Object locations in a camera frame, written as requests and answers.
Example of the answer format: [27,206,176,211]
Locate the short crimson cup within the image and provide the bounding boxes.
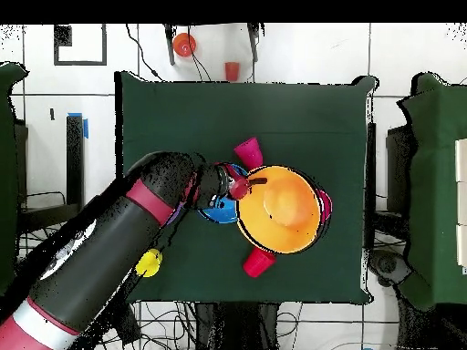
[233,137,265,171]

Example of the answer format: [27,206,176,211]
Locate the light blue bowl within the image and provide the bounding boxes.
[196,163,250,224]

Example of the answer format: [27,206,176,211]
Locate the large orange bowl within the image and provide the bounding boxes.
[235,164,324,255]

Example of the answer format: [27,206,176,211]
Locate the small crimson bowl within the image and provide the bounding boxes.
[315,188,334,228]

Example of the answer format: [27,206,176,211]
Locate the tall red cup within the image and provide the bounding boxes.
[243,247,277,279]

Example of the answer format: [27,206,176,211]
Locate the dark green tablecloth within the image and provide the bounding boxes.
[114,70,379,305]

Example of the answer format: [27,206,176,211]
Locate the orange-red cup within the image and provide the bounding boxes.
[224,61,241,82]

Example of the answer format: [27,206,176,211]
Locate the yellow cup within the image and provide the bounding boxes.
[135,248,164,279]

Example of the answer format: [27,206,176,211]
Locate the small orange bowl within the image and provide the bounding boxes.
[171,32,198,58]

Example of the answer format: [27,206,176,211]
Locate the blue tape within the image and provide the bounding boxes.
[67,111,89,139]

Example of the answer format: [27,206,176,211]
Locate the green cloth covered table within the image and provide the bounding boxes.
[0,61,35,296]
[396,71,467,312]

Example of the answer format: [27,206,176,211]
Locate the white boxes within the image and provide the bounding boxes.
[454,138,467,275]

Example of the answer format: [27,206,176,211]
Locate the black metal table frame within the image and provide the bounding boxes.
[365,121,417,243]
[16,114,87,234]

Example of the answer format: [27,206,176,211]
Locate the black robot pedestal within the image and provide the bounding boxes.
[194,301,282,350]

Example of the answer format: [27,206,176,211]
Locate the tangle of cables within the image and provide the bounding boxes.
[17,190,198,350]

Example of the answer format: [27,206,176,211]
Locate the black square frame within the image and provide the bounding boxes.
[53,24,108,67]

